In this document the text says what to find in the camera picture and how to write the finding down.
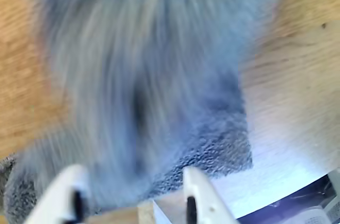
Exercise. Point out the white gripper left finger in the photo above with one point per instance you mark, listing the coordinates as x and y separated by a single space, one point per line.
59 197

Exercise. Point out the blue-grey microfibre cloth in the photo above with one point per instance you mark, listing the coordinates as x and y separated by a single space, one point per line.
148 70

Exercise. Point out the dark blue plastic sheet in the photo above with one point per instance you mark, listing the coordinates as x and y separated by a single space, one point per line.
287 205

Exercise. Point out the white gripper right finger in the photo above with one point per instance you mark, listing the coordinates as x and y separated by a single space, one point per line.
205 197

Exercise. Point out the white perforated box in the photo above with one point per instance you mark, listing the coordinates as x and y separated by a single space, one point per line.
322 209

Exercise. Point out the light wooden block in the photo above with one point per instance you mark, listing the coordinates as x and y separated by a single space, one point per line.
125 214

